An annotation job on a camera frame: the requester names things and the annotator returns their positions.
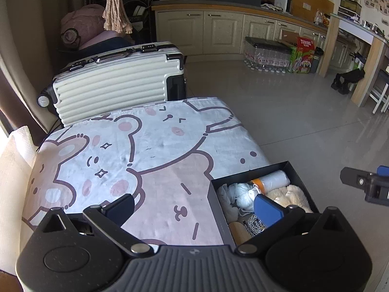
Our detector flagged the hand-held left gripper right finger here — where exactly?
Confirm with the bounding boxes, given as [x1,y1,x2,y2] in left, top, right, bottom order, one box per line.
[235,194,359,255]

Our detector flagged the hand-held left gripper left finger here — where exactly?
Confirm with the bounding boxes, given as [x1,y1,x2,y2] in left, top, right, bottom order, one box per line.
[33,193,155,256]

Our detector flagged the striped twisted rope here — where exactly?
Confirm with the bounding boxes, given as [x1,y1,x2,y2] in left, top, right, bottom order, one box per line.
[241,214,268,238]

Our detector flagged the beige plush paw toy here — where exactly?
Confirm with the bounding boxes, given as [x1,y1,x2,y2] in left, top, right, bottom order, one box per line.
[266,185,313,215]

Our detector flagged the white yarn ball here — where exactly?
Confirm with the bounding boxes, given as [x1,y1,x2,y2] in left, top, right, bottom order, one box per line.
[235,183,262,212]

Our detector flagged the white plastic bag roll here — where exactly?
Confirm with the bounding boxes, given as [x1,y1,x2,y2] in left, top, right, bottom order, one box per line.
[252,170,291,193]

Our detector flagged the wooden mini skateboard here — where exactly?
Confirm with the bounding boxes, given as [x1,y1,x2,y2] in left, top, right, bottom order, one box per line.
[229,221,253,245]

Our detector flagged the black cardboard box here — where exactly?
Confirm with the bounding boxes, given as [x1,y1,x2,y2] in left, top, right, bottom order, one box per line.
[210,161,320,245]

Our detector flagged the bear printed blanket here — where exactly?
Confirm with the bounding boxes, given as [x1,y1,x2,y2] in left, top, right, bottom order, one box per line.
[21,97,272,247]

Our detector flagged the white chair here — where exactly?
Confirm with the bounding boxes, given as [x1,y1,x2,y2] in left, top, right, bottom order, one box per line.
[369,67,389,114]

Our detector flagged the wooden desk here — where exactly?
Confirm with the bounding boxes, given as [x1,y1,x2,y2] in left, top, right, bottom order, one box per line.
[330,12,389,107]

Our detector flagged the white foam sheet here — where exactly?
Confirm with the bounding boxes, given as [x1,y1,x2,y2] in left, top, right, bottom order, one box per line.
[0,126,38,276]

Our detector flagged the dark trash bin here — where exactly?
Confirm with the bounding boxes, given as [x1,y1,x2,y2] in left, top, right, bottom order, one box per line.
[310,47,324,73]

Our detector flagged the white ribbed suitcase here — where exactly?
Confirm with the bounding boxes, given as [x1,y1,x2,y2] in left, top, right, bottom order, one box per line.
[37,41,187,125]

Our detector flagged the green drink carton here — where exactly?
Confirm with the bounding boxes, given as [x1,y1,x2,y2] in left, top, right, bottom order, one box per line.
[291,36,316,74]

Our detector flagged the brown cardboard box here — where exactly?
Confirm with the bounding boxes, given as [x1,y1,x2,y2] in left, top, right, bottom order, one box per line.
[0,268,22,292]

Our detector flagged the brown curtain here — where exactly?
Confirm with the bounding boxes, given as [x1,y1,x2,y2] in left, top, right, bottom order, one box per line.
[0,52,61,137]

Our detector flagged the pack of water bottles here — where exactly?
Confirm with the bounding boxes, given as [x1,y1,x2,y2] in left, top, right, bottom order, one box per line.
[244,36,297,74]

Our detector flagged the brown cardboard piece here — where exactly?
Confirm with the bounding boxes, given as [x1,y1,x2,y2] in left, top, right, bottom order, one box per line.
[278,30,300,47]

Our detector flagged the bottles on counter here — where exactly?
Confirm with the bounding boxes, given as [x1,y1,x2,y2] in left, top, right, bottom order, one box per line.
[313,9,330,26]

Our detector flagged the dark blue bag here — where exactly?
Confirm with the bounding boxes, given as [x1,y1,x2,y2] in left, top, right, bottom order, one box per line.
[77,36,134,52]

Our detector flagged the glass tank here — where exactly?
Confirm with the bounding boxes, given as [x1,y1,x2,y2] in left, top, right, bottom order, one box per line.
[337,0,362,17]

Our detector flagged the cream kitchen cabinets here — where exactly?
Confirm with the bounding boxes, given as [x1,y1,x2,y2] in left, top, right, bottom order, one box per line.
[151,0,353,67]

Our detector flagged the pink bag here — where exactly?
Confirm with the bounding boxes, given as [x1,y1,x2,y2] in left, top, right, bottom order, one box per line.
[60,4,105,41]

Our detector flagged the black storage rack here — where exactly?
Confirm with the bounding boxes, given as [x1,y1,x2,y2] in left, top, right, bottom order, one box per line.
[91,0,152,46]

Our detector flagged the beige rope mop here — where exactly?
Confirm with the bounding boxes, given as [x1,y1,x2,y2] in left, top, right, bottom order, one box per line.
[103,0,133,34]

